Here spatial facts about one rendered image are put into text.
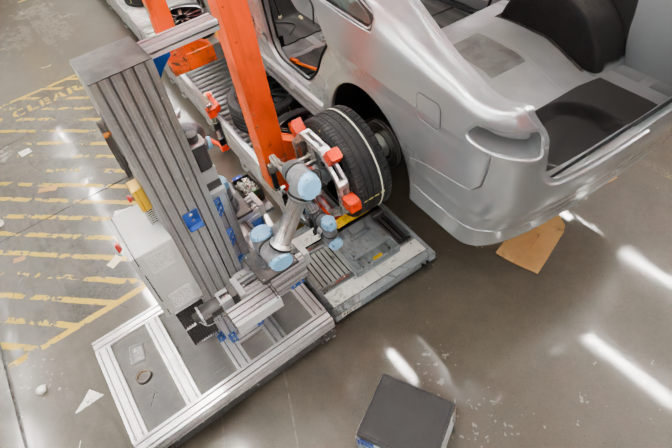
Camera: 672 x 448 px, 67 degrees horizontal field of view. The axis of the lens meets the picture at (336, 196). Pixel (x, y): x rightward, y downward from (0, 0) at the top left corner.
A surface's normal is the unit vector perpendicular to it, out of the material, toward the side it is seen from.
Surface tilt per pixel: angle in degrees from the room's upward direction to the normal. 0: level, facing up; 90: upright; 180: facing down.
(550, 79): 20
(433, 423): 0
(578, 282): 0
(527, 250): 2
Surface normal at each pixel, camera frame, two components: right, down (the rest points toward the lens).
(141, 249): -0.12, -0.69
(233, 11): 0.54, 0.55
